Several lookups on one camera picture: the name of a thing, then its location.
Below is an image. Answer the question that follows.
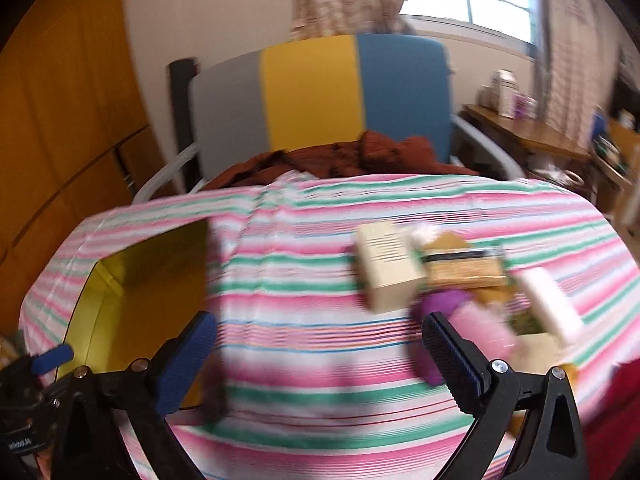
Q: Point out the purple and white carton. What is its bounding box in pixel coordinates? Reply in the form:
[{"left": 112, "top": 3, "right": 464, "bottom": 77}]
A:
[{"left": 510, "top": 92, "right": 538, "bottom": 120}]

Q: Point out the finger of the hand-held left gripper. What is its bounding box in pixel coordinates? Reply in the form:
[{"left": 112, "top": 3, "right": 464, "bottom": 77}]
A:
[{"left": 31, "top": 344, "right": 75, "bottom": 376}]

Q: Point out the wooden wardrobe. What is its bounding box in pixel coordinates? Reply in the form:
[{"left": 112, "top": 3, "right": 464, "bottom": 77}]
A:
[{"left": 0, "top": 0, "right": 201, "bottom": 341}]

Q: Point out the gold tray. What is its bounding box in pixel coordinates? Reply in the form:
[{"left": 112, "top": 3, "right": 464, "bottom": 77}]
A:
[{"left": 55, "top": 220, "right": 226, "bottom": 423}]

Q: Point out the cream printed carton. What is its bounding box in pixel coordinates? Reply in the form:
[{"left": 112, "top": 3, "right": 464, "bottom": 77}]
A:
[{"left": 356, "top": 222, "right": 428, "bottom": 313}]

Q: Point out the brown jacket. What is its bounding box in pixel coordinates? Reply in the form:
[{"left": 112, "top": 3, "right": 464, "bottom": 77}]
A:
[{"left": 202, "top": 130, "right": 481, "bottom": 191}]

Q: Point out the wooden desk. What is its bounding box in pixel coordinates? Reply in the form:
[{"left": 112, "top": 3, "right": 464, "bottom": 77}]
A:
[{"left": 462, "top": 104, "right": 601, "bottom": 181}]

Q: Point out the grey yellow blue chair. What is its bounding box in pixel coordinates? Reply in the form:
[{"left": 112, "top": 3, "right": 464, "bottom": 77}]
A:
[{"left": 132, "top": 34, "right": 526, "bottom": 206}]

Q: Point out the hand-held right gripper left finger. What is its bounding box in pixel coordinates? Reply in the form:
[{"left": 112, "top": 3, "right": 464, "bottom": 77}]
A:
[{"left": 52, "top": 310, "right": 221, "bottom": 480}]

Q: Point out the tall white carton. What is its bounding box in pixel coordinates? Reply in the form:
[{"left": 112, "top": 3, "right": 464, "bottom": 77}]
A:
[{"left": 492, "top": 70, "right": 518, "bottom": 116}]

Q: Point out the white sponge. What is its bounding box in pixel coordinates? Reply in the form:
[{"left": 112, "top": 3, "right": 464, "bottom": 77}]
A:
[{"left": 517, "top": 267, "right": 586, "bottom": 346}]

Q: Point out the cracker packet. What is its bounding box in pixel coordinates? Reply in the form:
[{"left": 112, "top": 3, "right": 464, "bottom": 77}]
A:
[{"left": 422, "top": 245, "right": 508, "bottom": 288}]

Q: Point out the person's red garment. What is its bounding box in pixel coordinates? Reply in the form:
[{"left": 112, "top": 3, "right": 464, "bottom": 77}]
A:
[{"left": 582, "top": 360, "right": 640, "bottom": 461}]

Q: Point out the pink towel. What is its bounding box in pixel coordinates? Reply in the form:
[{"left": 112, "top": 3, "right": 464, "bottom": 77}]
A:
[{"left": 450, "top": 305, "right": 517, "bottom": 367}]

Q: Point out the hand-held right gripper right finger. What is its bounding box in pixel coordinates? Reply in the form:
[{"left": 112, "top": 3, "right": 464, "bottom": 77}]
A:
[{"left": 421, "top": 311, "right": 588, "bottom": 480}]

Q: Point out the beige curtain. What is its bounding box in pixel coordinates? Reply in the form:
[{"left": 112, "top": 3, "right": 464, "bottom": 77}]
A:
[{"left": 535, "top": 0, "right": 626, "bottom": 126}]

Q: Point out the striped tablecloth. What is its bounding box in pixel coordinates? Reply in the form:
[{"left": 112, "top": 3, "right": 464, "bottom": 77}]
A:
[{"left": 20, "top": 172, "right": 640, "bottom": 480}]

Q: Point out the black upright post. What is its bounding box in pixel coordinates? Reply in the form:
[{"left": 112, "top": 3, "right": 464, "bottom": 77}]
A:
[{"left": 169, "top": 58, "right": 201, "bottom": 196}]

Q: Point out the purple foil wrapper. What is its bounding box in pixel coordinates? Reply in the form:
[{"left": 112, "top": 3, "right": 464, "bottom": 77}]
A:
[{"left": 411, "top": 292, "right": 468, "bottom": 386}]

